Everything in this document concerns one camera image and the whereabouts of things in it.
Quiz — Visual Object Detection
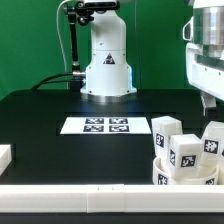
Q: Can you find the white left fence bar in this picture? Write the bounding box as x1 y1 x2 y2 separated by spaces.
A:
0 145 12 176

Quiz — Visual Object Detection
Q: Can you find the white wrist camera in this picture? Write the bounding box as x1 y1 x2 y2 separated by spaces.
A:
182 18 194 42

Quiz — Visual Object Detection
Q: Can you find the paper sheet with markers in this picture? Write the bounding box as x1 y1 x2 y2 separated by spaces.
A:
60 117 151 135

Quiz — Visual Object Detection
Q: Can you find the white front fence bar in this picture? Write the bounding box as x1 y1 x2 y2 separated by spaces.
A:
0 185 224 213

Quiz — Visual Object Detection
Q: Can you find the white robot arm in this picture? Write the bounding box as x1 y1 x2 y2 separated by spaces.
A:
81 0 224 109

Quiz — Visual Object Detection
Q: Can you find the white thin cable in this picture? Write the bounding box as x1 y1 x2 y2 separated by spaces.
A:
55 0 72 89

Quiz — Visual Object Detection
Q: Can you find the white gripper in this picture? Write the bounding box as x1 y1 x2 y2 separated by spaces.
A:
186 43 224 116

